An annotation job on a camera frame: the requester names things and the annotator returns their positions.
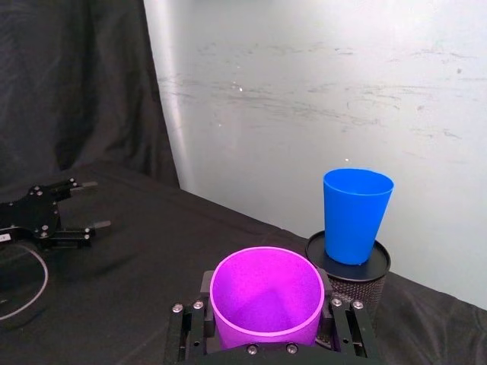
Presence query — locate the black mesh cylinder container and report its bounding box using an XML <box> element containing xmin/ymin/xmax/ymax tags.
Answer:
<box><xmin>305</xmin><ymin>230</ymin><xmax>392</xmax><ymax>345</ymax></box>

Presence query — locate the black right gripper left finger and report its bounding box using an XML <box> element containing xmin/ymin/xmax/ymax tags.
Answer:
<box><xmin>164</xmin><ymin>269</ymin><xmax>222</xmax><ymax>364</ymax></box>

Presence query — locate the black cloth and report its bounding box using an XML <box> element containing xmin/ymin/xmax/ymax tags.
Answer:
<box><xmin>0</xmin><ymin>0</ymin><xmax>487</xmax><ymax>365</ymax></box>

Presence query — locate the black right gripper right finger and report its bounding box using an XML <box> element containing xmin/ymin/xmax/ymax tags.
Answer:
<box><xmin>314</xmin><ymin>267</ymin><xmax>378</xmax><ymax>360</ymax></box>

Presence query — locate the purple plastic cup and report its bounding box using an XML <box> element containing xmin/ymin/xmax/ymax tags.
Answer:
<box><xmin>209</xmin><ymin>246</ymin><xmax>326</xmax><ymax>350</ymax></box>

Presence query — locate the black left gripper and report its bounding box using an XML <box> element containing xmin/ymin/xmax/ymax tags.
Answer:
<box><xmin>0</xmin><ymin>176</ymin><xmax>112</xmax><ymax>251</ymax></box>

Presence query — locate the thin grey cable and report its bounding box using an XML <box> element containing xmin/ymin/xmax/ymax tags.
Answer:
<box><xmin>0</xmin><ymin>243</ymin><xmax>49</xmax><ymax>321</ymax></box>

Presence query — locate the blue plastic cup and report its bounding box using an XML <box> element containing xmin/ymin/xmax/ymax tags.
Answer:
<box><xmin>323</xmin><ymin>167</ymin><xmax>395</xmax><ymax>266</ymax></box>

